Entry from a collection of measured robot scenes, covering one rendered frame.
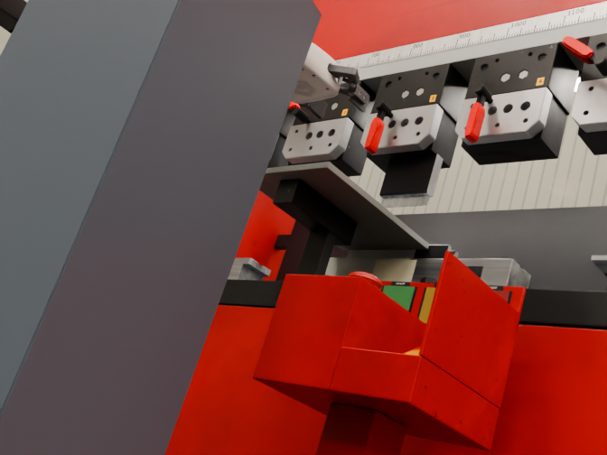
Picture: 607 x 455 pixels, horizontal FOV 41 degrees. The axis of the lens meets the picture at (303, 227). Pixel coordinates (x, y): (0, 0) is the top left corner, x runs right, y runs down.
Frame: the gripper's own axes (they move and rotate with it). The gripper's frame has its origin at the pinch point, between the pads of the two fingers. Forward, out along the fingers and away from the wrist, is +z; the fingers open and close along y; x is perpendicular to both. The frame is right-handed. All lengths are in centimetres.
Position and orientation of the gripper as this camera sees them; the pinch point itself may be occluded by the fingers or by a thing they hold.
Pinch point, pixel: (340, 105)
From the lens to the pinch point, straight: 136.7
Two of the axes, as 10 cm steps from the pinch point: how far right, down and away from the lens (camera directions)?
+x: 2.9, -8.9, 3.5
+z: 6.2, 4.5, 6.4
